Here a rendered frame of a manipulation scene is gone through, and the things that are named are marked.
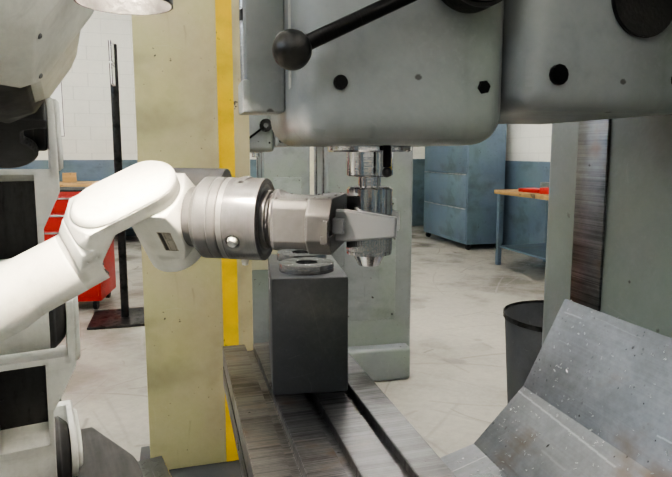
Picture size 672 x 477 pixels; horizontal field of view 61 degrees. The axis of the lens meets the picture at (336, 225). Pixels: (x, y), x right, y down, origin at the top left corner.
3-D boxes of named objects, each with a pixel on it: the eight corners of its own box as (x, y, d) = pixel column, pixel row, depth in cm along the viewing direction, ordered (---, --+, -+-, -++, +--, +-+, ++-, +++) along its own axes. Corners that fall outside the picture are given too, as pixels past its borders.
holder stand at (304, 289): (272, 396, 90) (270, 270, 87) (268, 348, 111) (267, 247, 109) (348, 391, 91) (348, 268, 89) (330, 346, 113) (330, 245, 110)
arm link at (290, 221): (329, 180, 53) (206, 177, 55) (327, 282, 54) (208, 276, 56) (348, 175, 66) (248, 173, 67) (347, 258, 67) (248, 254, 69)
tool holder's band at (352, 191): (400, 195, 60) (400, 186, 59) (376, 198, 56) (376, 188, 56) (362, 193, 62) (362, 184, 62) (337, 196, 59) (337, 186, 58)
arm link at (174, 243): (208, 220, 56) (101, 216, 58) (234, 284, 64) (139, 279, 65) (237, 143, 63) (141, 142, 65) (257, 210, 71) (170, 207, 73)
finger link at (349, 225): (396, 242, 57) (334, 240, 58) (397, 210, 56) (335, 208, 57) (395, 245, 55) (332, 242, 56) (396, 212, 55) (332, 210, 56)
